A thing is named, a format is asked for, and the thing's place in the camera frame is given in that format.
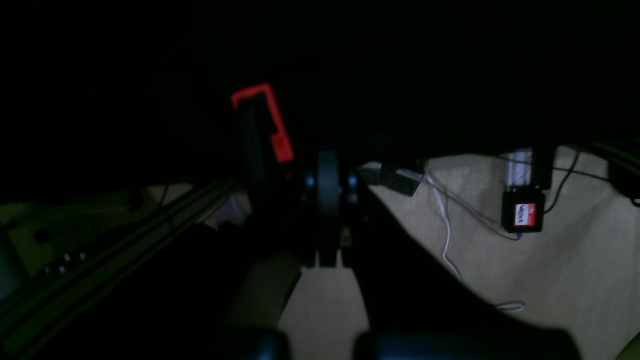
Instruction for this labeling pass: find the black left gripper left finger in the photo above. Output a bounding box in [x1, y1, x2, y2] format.
[39, 170, 316, 360]

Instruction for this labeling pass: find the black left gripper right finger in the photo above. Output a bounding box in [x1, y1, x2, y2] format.
[350, 176, 581, 360]

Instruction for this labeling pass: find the black power adapter brick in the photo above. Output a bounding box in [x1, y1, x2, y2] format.
[500, 187, 546, 234]

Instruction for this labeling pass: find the orange black clamp right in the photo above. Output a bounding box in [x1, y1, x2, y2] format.
[230, 83, 295, 185]

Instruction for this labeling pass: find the black table cloth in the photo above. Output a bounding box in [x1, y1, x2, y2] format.
[1, 0, 639, 203]

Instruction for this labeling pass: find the white cable on floor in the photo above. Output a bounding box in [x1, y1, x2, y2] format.
[425, 172, 526, 313]

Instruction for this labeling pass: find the aluminium frame rail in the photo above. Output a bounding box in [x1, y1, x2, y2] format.
[1, 180, 237, 359]

